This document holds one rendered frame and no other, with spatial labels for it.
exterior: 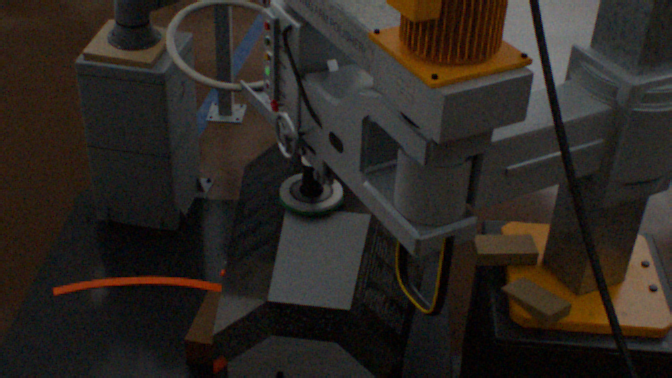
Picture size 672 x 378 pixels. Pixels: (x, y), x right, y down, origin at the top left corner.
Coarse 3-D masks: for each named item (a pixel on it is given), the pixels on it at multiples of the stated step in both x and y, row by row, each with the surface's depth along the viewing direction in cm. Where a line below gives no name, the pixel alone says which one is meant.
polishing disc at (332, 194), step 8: (296, 176) 314; (288, 184) 310; (296, 184) 310; (328, 184) 311; (336, 184) 311; (280, 192) 306; (288, 192) 306; (296, 192) 306; (328, 192) 307; (336, 192) 307; (288, 200) 302; (296, 200) 303; (304, 200) 303; (312, 200) 303; (320, 200) 303; (328, 200) 303; (336, 200) 304; (296, 208) 300; (304, 208) 299; (312, 208) 299; (320, 208) 300; (328, 208) 301
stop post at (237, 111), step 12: (216, 12) 476; (228, 12) 476; (216, 24) 480; (228, 24) 480; (216, 36) 484; (228, 36) 484; (216, 48) 489; (228, 48) 488; (216, 60) 493; (228, 60) 492; (216, 72) 497; (228, 72) 497; (228, 96) 505; (216, 108) 519; (228, 108) 510; (240, 108) 520; (216, 120) 508; (228, 120) 509; (240, 120) 509
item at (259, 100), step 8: (240, 80) 325; (248, 88) 320; (248, 96) 321; (256, 96) 315; (264, 96) 325; (256, 104) 316; (264, 104) 310; (264, 112) 311; (304, 152) 289; (312, 152) 284; (312, 160) 285; (328, 168) 276; (328, 176) 277
